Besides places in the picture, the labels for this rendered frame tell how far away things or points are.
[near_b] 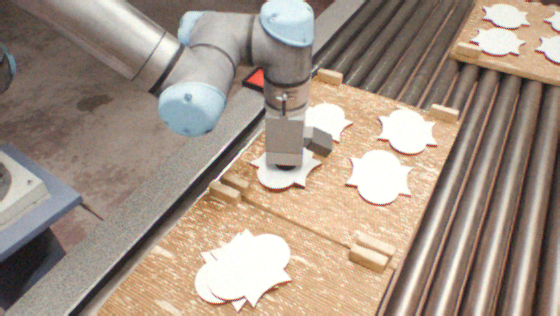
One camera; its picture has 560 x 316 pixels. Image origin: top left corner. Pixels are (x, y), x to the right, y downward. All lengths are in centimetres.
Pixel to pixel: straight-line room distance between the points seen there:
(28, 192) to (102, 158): 143
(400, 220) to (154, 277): 41
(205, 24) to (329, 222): 37
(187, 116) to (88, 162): 184
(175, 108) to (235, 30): 16
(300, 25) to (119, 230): 46
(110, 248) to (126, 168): 148
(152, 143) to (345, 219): 171
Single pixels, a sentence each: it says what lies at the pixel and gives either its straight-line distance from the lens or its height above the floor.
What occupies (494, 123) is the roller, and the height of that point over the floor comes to 92.
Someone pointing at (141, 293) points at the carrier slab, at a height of 94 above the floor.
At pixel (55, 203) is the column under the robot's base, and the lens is 96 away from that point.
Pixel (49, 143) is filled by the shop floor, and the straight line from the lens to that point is 256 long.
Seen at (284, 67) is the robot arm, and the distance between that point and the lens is 64.
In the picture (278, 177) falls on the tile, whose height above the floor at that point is 95.
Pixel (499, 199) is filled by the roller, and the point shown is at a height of 92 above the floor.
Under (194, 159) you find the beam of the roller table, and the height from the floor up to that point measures 92.
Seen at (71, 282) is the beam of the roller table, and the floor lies 91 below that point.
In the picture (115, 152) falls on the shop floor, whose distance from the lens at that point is 236.
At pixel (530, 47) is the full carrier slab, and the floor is 94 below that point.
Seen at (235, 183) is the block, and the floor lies 96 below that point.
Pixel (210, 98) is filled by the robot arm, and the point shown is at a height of 122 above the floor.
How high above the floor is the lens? 153
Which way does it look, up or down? 45 degrees down
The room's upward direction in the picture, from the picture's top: straight up
